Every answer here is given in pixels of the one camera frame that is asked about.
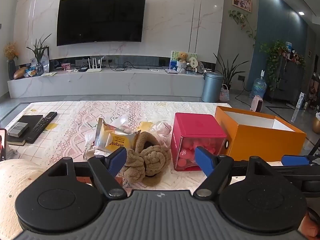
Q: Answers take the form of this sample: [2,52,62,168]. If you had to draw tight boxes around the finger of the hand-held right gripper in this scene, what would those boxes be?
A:
[281,153,320,167]
[271,165,320,180]

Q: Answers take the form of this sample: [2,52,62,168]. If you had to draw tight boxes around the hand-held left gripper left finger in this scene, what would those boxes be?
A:
[37,147,128,198]

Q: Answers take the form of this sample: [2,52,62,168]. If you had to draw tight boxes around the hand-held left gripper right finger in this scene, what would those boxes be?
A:
[193,146,278,197]

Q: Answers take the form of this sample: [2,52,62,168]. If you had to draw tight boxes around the yellow silver snack packet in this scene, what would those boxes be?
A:
[94,117,142,153]

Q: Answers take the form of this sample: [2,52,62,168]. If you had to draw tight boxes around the white bag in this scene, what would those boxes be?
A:
[84,130,111,160]

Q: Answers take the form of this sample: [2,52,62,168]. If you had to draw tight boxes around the brown fluffy plush item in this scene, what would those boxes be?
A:
[120,131,172,187]

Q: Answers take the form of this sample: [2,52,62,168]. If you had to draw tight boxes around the orange cardboard box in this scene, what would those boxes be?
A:
[214,106,307,162]

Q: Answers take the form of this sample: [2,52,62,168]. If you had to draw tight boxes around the yellow cloth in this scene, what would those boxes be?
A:
[136,121,155,132]

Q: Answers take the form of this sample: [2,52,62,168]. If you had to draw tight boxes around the clear plastic bag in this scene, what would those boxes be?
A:
[149,120,175,147]

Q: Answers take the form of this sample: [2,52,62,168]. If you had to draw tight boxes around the red storage box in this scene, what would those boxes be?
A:
[171,112,227,172]

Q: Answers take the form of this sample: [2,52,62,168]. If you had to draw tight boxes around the tall white narrow box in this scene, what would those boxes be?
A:
[291,92,306,123]

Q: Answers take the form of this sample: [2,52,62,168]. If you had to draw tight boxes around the pink space heater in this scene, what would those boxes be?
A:
[250,95,265,112]

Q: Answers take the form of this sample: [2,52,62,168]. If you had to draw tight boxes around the pink woven basket bag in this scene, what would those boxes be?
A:
[219,84,230,102]

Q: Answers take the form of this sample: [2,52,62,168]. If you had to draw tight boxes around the blue-grey metal trash can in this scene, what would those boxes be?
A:
[201,71,224,103]

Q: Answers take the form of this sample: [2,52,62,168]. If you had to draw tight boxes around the white marble tv console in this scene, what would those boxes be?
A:
[7,66,218,99]

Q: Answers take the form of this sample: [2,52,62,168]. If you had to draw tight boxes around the dark grey cabinet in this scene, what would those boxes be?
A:
[269,55,307,105]

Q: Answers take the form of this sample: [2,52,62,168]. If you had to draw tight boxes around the blue water jug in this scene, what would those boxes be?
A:
[250,70,267,99]

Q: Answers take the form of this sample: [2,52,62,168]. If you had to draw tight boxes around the black remote control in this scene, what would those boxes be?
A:
[25,112,58,144]

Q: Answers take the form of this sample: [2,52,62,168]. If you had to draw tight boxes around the long-leaf potted floor plant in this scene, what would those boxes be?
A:
[213,52,250,90]

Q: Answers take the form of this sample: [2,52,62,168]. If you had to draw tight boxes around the white wifi router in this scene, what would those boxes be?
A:
[86,57,102,73]

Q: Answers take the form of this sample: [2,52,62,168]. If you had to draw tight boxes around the black book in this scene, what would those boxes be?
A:
[5,115,44,146]

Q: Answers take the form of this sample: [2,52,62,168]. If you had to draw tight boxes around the round fan-shaped ornament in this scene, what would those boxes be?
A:
[187,56,199,72]

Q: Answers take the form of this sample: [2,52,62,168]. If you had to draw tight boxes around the dotted cream cushion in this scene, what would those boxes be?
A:
[0,159,52,232]

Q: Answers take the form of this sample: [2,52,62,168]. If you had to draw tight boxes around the colourful picture card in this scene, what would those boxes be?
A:
[170,51,198,74]

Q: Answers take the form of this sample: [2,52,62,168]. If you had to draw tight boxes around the small grey box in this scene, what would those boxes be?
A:
[7,122,29,138]

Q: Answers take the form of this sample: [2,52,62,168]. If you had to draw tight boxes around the trailing green potted plant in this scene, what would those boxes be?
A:
[259,40,288,90]

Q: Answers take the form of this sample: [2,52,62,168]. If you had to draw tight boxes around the smartphone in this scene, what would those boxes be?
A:
[0,128,7,161]

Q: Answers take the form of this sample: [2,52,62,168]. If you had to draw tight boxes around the snack bags on console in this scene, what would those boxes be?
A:
[25,65,38,77]

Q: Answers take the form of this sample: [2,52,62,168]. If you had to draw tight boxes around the brown bread-shaped object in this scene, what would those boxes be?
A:
[14,66,28,80]

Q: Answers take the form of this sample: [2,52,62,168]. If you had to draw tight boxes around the green plant in glass vase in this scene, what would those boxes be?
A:
[26,34,52,75]

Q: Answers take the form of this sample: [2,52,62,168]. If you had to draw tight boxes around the yellow dried flowers in vase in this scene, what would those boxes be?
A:
[3,42,19,80]

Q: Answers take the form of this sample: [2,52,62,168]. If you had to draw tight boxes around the black cables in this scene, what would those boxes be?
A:
[109,64,140,72]

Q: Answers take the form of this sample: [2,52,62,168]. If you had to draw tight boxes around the wall-mounted black television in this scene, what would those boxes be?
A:
[56,0,147,47]

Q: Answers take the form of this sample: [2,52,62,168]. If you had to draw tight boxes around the wall climbing vine plant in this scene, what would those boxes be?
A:
[229,10,258,48]

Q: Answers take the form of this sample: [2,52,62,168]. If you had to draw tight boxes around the framed wall picture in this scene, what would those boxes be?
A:
[232,0,252,13]

